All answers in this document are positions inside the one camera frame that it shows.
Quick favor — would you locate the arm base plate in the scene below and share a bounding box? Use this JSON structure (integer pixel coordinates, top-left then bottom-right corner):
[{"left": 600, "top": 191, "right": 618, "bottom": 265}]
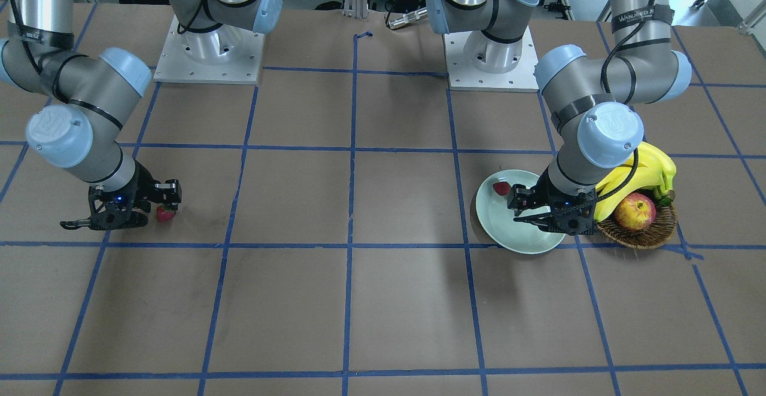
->
[
  {"left": 443, "top": 28, "right": 539, "bottom": 93},
  {"left": 154, "top": 17, "right": 265, "bottom": 85}
]

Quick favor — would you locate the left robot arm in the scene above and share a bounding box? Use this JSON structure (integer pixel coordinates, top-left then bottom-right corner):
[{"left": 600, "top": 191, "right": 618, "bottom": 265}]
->
[{"left": 426, "top": 0, "right": 692, "bottom": 235}]

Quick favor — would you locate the red apple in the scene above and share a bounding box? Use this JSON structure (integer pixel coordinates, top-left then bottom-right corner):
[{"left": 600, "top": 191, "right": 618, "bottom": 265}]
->
[{"left": 612, "top": 193, "right": 656, "bottom": 231}]

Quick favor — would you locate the light green plate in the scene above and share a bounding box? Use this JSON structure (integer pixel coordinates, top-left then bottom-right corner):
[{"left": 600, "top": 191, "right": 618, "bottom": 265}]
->
[{"left": 475, "top": 169, "right": 566, "bottom": 255}]

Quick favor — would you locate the wicker fruit basket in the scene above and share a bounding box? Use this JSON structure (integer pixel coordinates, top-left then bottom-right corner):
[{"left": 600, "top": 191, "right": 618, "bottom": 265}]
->
[{"left": 596, "top": 205, "right": 677, "bottom": 249}]

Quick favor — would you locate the red strawberry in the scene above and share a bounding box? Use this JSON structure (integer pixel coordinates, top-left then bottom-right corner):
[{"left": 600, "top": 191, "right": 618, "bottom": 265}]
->
[
  {"left": 155, "top": 205, "right": 177, "bottom": 223},
  {"left": 493, "top": 181, "right": 511, "bottom": 197}
]

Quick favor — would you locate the yellow banana bunch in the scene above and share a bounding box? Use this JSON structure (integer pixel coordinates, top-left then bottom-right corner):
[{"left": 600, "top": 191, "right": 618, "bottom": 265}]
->
[{"left": 594, "top": 142, "right": 677, "bottom": 222}]

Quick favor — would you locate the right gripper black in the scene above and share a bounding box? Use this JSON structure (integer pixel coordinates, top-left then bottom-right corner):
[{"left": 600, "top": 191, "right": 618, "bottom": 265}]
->
[{"left": 87, "top": 163, "right": 183, "bottom": 231}]

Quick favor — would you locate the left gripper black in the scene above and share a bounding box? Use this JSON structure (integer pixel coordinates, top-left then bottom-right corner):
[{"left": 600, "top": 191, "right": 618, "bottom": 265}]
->
[{"left": 506, "top": 167, "right": 597, "bottom": 236}]

